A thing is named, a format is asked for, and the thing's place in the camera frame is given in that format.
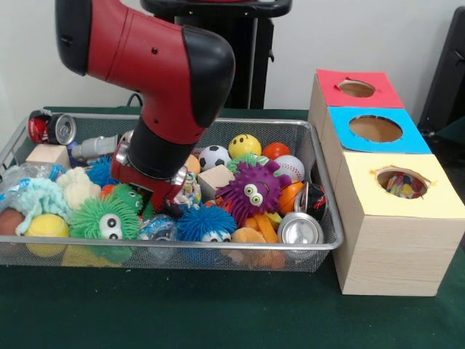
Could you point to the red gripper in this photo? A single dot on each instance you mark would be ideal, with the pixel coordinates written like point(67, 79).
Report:
point(145, 180)

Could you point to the polka dot cloth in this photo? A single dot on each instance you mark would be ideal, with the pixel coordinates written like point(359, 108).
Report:
point(403, 187)

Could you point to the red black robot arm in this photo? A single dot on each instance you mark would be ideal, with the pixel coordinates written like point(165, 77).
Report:
point(156, 72)

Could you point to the metal mesh bin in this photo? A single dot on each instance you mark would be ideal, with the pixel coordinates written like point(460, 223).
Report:
point(218, 254)

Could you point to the wooden box with three holes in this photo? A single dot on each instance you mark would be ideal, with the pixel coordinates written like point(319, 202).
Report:
point(392, 261)

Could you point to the plain blue puffer ball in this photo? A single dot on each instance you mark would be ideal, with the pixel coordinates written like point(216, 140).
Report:
point(98, 171)

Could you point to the green spiky puffer toy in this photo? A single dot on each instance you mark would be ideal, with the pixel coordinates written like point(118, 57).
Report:
point(91, 218)

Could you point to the blue puffer ball with eyes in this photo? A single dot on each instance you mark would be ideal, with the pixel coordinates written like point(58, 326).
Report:
point(205, 221)

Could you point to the small soccer ball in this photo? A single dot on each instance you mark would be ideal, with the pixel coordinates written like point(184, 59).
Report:
point(214, 157)

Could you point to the yellow tennis ball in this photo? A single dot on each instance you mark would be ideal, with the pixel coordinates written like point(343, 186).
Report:
point(47, 227)

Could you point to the mint green cloth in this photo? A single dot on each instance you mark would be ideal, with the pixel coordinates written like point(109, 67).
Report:
point(40, 196)

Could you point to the purple spiky monster toy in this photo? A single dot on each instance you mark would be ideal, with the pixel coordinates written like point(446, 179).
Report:
point(254, 181)

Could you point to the yellow smiley ball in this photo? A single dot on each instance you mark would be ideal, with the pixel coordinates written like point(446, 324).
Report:
point(244, 145)

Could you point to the orange ball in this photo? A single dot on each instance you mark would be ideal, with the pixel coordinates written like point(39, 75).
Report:
point(277, 149)

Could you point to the white baseball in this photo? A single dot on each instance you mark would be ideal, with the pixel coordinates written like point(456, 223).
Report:
point(290, 167)

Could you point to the black stand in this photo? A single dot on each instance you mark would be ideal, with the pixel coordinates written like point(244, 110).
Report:
point(447, 72)

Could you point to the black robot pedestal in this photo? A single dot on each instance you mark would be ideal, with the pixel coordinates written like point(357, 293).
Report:
point(263, 54)

